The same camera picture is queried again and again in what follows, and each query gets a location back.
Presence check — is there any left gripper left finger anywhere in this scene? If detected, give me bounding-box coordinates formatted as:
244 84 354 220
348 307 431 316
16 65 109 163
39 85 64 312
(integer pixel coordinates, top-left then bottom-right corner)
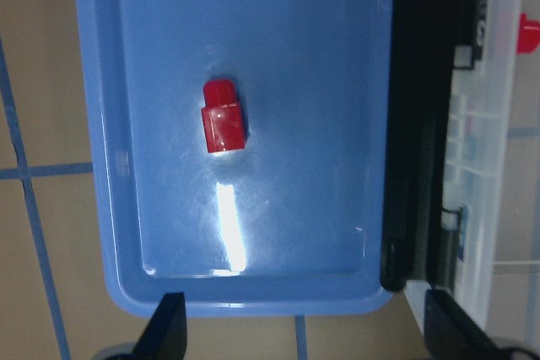
132 293 187 359

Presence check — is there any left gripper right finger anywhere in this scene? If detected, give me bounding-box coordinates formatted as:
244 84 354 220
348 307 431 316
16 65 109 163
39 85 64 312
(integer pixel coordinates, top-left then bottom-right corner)
424 289 506 360

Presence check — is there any red block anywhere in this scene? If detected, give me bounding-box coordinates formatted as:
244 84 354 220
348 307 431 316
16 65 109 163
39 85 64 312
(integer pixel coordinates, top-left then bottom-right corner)
201 78 246 153
516 13 540 55

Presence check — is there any clear plastic storage box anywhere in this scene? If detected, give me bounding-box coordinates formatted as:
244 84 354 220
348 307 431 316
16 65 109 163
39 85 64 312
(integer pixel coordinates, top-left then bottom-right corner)
402 0 539 349

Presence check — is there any red block in box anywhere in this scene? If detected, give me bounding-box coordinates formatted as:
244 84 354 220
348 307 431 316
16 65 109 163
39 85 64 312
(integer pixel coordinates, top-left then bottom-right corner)
516 13 540 55

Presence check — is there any blue plastic tray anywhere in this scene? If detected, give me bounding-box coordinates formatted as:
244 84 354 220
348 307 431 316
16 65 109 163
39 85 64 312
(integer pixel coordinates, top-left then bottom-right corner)
76 0 392 317

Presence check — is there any black box latch handle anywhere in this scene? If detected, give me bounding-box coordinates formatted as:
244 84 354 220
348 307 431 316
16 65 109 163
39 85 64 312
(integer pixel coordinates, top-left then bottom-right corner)
380 0 481 292

